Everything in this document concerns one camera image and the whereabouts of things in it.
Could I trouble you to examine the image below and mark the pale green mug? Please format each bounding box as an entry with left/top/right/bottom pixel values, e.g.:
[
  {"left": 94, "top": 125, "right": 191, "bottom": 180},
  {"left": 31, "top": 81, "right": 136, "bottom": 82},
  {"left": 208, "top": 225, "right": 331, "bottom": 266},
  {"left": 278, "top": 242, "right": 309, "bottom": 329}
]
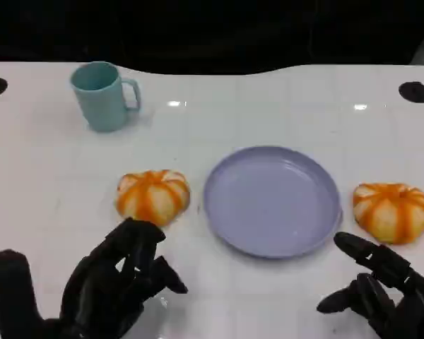
[{"left": 69, "top": 61, "right": 143, "bottom": 133}]

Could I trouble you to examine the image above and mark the lilac plate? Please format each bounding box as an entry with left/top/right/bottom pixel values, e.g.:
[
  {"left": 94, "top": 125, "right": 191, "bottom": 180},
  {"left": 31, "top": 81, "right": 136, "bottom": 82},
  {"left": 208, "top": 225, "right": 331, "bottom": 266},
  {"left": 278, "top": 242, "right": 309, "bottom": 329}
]
[{"left": 202, "top": 145, "right": 343, "bottom": 260}]

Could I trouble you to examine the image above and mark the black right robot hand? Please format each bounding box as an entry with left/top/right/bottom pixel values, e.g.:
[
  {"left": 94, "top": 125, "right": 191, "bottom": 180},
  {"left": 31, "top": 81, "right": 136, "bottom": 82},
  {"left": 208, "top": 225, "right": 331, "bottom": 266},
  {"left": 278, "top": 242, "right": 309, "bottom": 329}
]
[{"left": 317, "top": 232, "right": 424, "bottom": 339}]

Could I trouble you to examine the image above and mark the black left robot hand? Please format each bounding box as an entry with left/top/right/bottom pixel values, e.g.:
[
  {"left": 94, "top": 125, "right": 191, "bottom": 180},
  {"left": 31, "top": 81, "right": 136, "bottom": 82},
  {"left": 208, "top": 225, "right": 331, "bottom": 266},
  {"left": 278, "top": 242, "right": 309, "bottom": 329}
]
[{"left": 59, "top": 217, "right": 189, "bottom": 339}]

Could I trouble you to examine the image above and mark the orange and white bread roll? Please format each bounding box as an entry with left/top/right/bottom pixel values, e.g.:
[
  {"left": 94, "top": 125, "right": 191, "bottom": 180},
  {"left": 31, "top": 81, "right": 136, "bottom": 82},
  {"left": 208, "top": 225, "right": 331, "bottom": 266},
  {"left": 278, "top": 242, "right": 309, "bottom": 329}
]
[
  {"left": 352, "top": 182, "right": 424, "bottom": 245},
  {"left": 115, "top": 169, "right": 192, "bottom": 227}
]

